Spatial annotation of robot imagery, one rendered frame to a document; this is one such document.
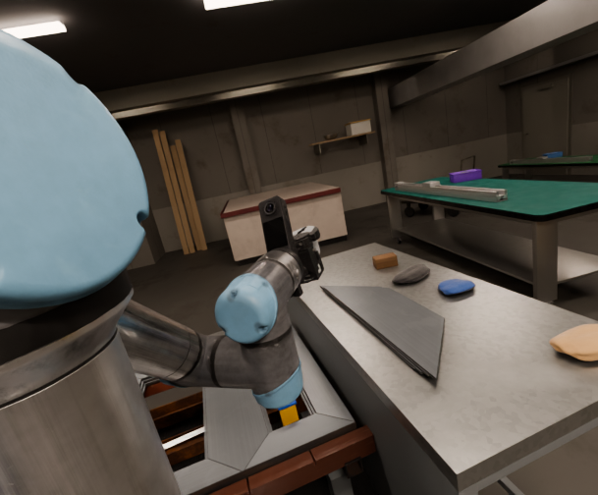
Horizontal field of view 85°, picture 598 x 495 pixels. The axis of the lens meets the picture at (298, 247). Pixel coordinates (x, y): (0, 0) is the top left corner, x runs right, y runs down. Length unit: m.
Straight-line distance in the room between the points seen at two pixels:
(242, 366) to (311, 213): 5.38
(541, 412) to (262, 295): 0.62
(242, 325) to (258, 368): 0.08
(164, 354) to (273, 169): 8.18
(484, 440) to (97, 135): 0.74
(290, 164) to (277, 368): 8.22
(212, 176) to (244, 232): 3.11
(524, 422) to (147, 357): 0.68
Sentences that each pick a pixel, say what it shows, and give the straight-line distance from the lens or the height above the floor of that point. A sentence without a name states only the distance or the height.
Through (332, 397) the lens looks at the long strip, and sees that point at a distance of 1.17.
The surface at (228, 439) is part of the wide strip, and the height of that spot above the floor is 0.85.
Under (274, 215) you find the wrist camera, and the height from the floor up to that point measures 1.52.
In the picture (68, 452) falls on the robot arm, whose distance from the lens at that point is 0.21.
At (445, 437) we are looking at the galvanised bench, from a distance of 0.77.
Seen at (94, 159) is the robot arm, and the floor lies 1.62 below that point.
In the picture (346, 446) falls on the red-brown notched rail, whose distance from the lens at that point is 1.06.
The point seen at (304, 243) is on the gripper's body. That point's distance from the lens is 0.58.
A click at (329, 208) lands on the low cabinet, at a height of 0.65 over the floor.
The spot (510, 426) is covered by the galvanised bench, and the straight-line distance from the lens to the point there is 0.80.
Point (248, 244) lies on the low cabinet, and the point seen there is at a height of 0.36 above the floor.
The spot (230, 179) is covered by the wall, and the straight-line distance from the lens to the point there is 8.52.
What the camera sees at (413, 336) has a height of 1.07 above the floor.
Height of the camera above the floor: 1.60
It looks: 15 degrees down
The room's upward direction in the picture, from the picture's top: 12 degrees counter-clockwise
